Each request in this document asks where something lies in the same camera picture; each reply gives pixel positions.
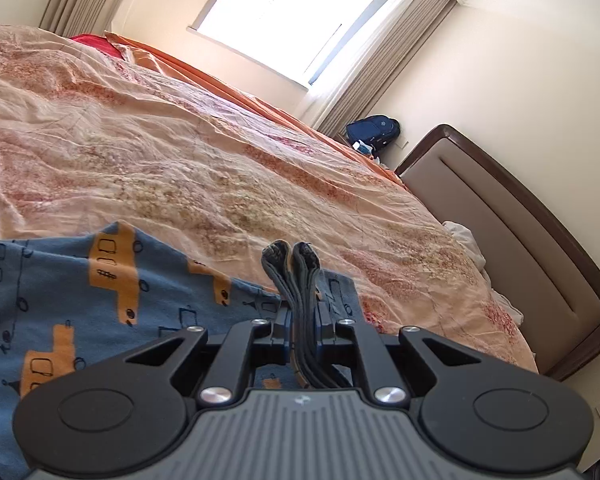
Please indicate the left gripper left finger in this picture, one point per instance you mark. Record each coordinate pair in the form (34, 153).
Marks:
(247, 346)

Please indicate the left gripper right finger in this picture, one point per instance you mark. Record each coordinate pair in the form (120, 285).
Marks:
(357, 346)

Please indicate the blue patterned children's pants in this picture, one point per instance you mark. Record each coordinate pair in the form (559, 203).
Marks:
(104, 340)

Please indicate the white cloth near headboard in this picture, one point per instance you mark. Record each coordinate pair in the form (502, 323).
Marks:
(466, 239)

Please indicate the brown padded headboard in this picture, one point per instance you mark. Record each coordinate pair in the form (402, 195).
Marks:
(532, 259)

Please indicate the orange bed sheet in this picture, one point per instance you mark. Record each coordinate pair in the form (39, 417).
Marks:
(154, 59)

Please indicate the blue backpack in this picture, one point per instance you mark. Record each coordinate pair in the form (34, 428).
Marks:
(375, 131)

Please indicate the pink floral bed quilt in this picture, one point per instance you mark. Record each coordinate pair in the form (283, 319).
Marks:
(87, 139)

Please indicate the right beige curtain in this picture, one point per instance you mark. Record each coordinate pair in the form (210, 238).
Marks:
(364, 70)

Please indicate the white framed window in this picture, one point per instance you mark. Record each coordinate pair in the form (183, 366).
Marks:
(296, 38)

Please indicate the red pillow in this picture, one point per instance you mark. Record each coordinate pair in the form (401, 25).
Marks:
(99, 43)

